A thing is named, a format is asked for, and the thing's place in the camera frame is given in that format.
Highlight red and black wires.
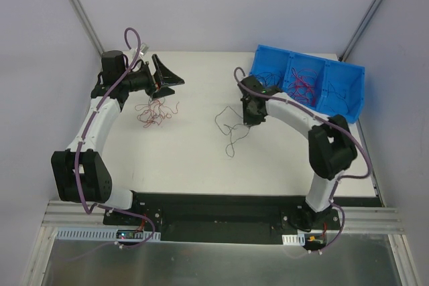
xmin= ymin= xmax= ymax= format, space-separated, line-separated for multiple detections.
xmin=134 ymin=96 xmax=180 ymax=129

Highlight black wire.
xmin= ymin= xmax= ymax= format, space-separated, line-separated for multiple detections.
xmin=214 ymin=105 xmax=252 ymax=159
xmin=326 ymin=80 xmax=351 ymax=116
xmin=251 ymin=71 xmax=284 ymax=95

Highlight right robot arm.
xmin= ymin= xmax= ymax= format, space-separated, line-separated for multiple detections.
xmin=237 ymin=76 xmax=358 ymax=230

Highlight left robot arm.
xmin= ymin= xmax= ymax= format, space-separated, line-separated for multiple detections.
xmin=51 ymin=50 xmax=185 ymax=225

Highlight blue plastic three-compartment bin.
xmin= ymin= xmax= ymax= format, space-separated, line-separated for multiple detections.
xmin=250 ymin=45 xmax=365 ymax=123

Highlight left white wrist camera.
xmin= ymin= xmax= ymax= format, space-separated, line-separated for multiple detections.
xmin=129 ymin=43 xmax=149 ymax=61

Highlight right white slotted cable duct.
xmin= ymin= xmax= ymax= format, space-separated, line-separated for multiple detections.
xmin=282 ymin=233 xmax=306 ymax=246

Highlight white slotted cable duct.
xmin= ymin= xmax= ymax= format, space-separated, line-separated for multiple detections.
xmin=56 ymin=228 xmax=161 ymax=243
xmin=282 ymin=233 xmax=306 ymax=246

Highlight left aluminium frame post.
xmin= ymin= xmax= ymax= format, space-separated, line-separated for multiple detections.
xmin=68 ymin=0 xmax=105 ymax=56

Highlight aluminium frame post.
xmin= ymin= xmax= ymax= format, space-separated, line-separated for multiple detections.
xmin=339 ymin=0 xmax=385 ymax=62
xmin=68 ymin=0 xmax=105 ymax=56

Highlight aluminium front rail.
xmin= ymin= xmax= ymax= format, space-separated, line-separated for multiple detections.
xmin=42 ymin=201 xmax=406 ymax=234

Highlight left white slotted cable duct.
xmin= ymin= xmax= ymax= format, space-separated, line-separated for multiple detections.
xmin=56 ymin=228 xmax=161 ymax=243

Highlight right aluminium frame post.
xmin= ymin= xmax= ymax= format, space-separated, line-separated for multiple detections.
xmin=339 ymin=0 xmax=385 ymax=62

